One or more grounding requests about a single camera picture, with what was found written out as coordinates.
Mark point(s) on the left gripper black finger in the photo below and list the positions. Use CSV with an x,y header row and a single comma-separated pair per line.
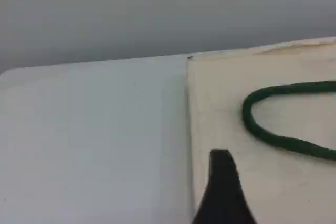
x,y
223,197

